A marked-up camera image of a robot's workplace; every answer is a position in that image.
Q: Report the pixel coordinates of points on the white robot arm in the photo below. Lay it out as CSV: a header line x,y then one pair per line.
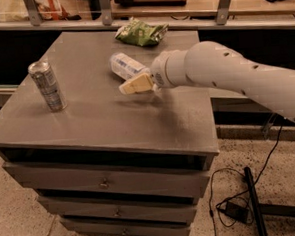
x,y
213,65

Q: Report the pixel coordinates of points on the grey drawer cabinet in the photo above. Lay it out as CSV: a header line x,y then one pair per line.
x,y
111,163

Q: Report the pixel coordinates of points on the black power adapter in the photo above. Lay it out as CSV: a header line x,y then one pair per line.
x,y
236,212

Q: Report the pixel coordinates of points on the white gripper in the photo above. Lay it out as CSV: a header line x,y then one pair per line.
x,y
160,72

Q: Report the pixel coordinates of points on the black metal floor bar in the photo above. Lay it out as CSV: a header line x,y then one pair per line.
x,y
260,209

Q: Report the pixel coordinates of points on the clear plastic bottle blue label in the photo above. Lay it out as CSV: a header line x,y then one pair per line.
x,y
126,67

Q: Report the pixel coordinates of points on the metal railing frame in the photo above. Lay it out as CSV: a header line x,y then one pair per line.
x,y
84,15

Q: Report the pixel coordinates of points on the silver drink can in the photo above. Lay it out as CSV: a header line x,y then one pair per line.
x,y
45,80

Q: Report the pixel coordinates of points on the green snack bag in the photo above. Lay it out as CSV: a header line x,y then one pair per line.
x,y
139,33

